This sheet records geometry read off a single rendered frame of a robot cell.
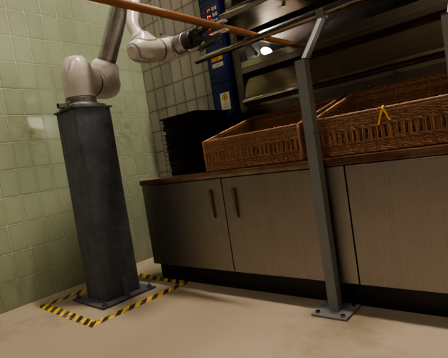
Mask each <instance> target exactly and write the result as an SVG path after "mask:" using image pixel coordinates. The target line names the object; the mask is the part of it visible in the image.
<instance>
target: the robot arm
mask: <svg viewBox="0 0 448 358"><path fill-rule="evenodd" d="M138 19H139V12H137V11H132V10H128V9H123V8H119V7H116V6H110V9H109V12H108V16H107V21H106V24H105V30H104V33H103V37H102V42H101V46H100V51H99V55H98V58H96V59H94V60H93V61H92V63H91V64H90V62H89V61H88V60H87V59H86V58H84V57H83V56H81V55H74V56H69V57H67V58H66V59H64V61H63V63H62V66H61V71H60V75H61V82H62V86H63V93H64V95H65V102H63V103H58V104H57V108H58V109H59V111H61V110H64V109H66V108H68V107H71V106H78V105H106V104H105V103H99V102H97V99H109V98H113V97H114V96H116V95H117V94H118V93H119V91H120V87H121V82H120V79H119V68H118V66H117V65H116V61H117V56H118V52H119V47H120V44H121V41H122V36H123V33H124V27H125V24H126V22H127V30H128V31H129V34H130V37H131V40H130V43H129V45H128V46H127V54H128V56H129V57H130V59H131V60H133V61H134V62H136V63H157V62H163V63H166V62H169V61H172V60H175V59H176V58H179V57H180V56H181V55H183V54H185V53H187V52H190V51H191V50H192V49H193V48H195V47H197V48H198V51H201V52H202V51H203V50H204V49H205V48H207V47H209V46H210V45H212V44H214V43H216V38H218V37H219V36H222V33H224V32H226V31H229V29H228V28H222V29H220V30H219V31H216V32H213V35H210V36H204V37H203V34H204V33H205V32H206V31H207V30H209V28H206V27H202V28H201V29H197V28H198V27H200V26H197V25H194V28H193V29H192V31H189V32H187V33H180V34H178V35H176V36H171V37H165V38H158V39H156V38H155V37H154V36H153V35H151V34H150V33H149V32H148V31H143V30H142V29H141V28H140V27H139V24H138ZM206 40H210V41H208V42H206V43H204V44H203V45H201V43H202V42H203V41H206Z"/></svg>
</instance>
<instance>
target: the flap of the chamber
mask: <svg viewBox="0 0 448 358"><path fill-rule="evenodd" d="M318 1H321V0H258V1H255V2H253V3H251V4H249V5H247V6H244V7H242V8H241V9H238V10H237V11H234V12H232V13H229V14H228V15H226V16H223V17H221V18H219V20H222V19H226V20H228V22H226V23H223V24H225V25H229V26H234V27H237V28H242V29H245V30H250V29H252V28H255V27H257V26H260V25H262V24H264V23H267V22H269V21H272V20H274V19H276V18H279V17H281V16H284V15H286V14H288V13H291V12H293V11H296V10H298V9H301V8H304V7H305V6H308V5H310V4H313V3H316V2H318ZM282 4H286V6H285V7H284V8H283V7H282Z"/></svg>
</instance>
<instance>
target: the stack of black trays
mask: <svg viewBox="0 0 448 358"><path fill-rule="evenodd" d="M226 112H228V109H226V110H193V111H190V112H186V113H183V114H178V115H176V116H170V117H168V118H165V119H160V121H162V122H163V125H164V127H162V128H161V129H164V131H163V132H166V135H164V136H165V139H166V140H164V141H166V144H164V145H167V151H168V152H166V153H169V155H168V157H169V160H167V161H169V163H170V164H168V165H170V166H171V167H170V168H171V169H172V171H173V172H170V173H171V174H172V175H183V174H189V173H200V172H206V164H205V158H204V154H203V145H202V142H203V141H205V140H206V139H209V138H211V137H213V136H215V135H217V134H219V133H221V132H223V131H225V130H227V129H228V127H229V126H228V123H230V122H227V119H229V118H225V115H227V114H226ZM166 157H167V156H166Z"/></svg>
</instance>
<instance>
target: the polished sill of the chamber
mask: <svg viewBox="0 0 448 358"><path fill-rule="evenodd" d="M444 1H448V0H419V1H415V2H413V3H411V4H407V5H404V6H401V7H398V8H396V9H393V10H390V11H386V12H384V13H381V14H378V15H376V16H372V17H370V18H367V19H364V20H362V21H358V22H355V23H352V24H350V25H347V26H344V27H341V28H338V29H336V30H333V31H329V32H327V33H324V34H321V35H319V37H318V39H317V42H316V44H319V43H323V42H325V41H328V40H331V39H334V38H338V37H340V36H344V35H346V34H348V33H352V32H354V31H358V30H361V29H363V28H367V27H369V26H373V25H375V24H378V23H382V22H384V21H388V20H390V19H393V18H397V17H399V16H403V15H405V14H408V13H412V12H414V11H418V10H420V9H424V8H427V7H429V6H433V5H435V4H439V3H442V2H444ZM308 41H309V39H307V40H303V41H301V42H298V43H295V44H293V45H289V46H287V47H284V48H281V49H279V50H275V51H272V52H270V53H267V54H264V55H261V56H258V57H256V58H253V59H250V60H246V61H244V62H241V68H242V69H244V68H247V67H250V66H253V65H256V64H259V63H263V62H265V61H268V60H271V59H274V58H278V57H280V56H283V55H286V54H289V53H293V52H295V51H298V50H301V49H304V48H306V45H307V43H308Z"/></svg>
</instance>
